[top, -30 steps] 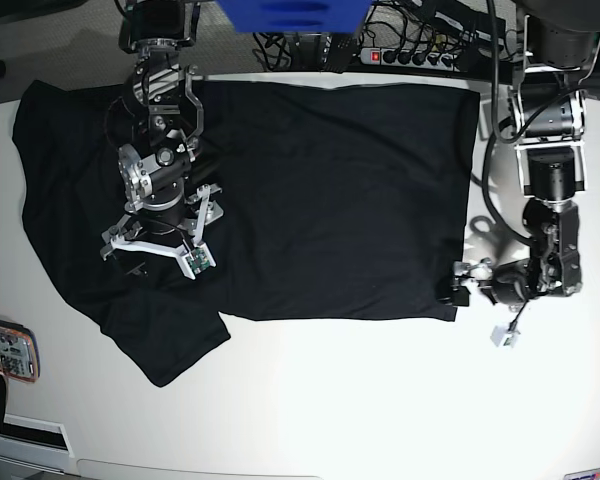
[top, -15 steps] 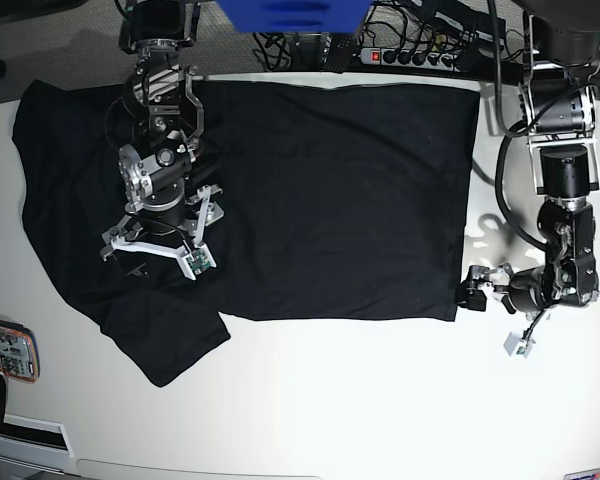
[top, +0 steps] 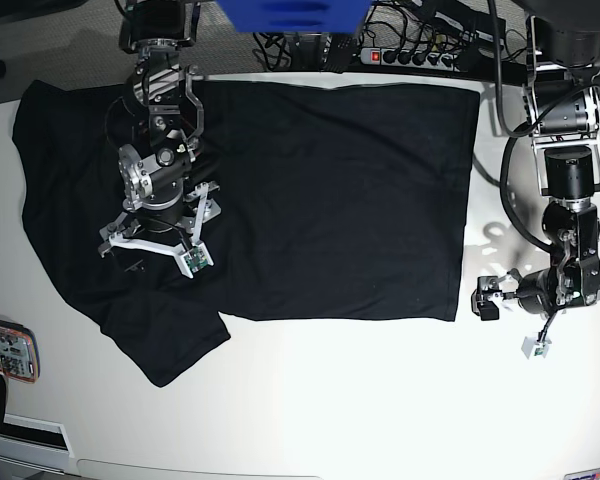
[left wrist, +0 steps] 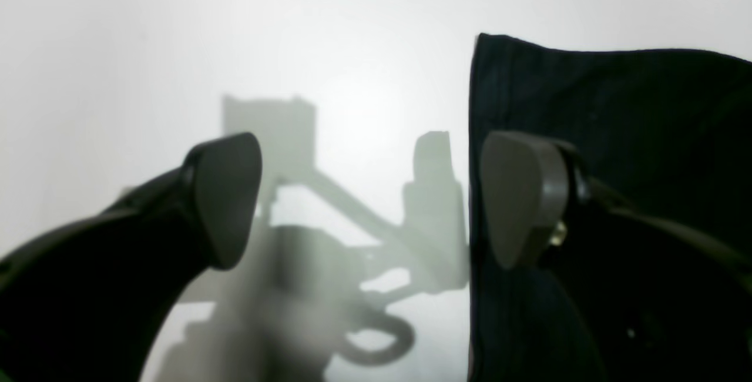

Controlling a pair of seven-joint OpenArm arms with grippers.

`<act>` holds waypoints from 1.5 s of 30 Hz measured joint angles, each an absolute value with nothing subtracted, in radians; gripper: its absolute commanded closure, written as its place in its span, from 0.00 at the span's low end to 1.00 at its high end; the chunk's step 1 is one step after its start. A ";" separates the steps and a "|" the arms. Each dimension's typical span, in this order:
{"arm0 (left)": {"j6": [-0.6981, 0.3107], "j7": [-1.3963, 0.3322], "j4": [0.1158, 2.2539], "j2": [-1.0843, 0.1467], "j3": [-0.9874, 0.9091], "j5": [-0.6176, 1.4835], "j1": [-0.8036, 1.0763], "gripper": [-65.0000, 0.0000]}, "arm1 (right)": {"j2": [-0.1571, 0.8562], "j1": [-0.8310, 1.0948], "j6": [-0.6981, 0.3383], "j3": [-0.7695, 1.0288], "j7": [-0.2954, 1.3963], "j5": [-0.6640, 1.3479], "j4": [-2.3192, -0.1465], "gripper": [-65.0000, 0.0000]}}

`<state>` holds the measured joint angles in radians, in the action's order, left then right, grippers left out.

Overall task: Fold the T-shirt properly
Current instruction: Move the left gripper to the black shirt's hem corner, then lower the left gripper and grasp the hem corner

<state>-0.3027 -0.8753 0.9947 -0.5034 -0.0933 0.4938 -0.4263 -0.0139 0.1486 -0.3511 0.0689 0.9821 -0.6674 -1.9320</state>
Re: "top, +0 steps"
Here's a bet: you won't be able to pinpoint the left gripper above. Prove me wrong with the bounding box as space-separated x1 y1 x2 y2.
471 269 558 321

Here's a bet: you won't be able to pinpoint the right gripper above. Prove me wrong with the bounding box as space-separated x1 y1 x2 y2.
122 199 205 273

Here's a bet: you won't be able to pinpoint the black T-shirt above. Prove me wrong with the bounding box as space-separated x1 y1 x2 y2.
12 80 480 387

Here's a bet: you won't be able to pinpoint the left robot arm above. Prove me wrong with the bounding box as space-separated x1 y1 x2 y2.
471 1 600 321

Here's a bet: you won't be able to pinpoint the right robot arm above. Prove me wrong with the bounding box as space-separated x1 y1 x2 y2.
98 1 221 278

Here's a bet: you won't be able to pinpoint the white tray with black slot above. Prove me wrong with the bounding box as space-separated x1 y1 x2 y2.
0 414 74 475

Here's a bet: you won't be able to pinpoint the colourful sticker at table edge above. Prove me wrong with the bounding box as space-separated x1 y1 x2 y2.
563 467 600 480

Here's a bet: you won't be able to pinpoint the blue plastic box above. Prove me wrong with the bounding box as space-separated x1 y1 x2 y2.
218 0 371 33

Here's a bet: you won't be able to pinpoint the white power strip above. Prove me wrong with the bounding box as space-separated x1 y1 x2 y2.
359 47 459 72

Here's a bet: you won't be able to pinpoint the black power adapter box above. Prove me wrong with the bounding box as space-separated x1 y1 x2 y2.
322 33 357 74

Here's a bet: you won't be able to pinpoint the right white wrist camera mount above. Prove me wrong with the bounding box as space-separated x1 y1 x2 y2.
98 181 221 278

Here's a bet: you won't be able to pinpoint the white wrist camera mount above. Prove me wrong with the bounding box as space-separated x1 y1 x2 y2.
477 269 554 361
98 181 221 278

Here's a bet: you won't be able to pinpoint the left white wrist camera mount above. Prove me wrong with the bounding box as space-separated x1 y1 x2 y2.
477 269 554 361

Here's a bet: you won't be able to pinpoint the tangled black cables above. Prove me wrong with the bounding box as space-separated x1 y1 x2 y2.
252 0 506 71

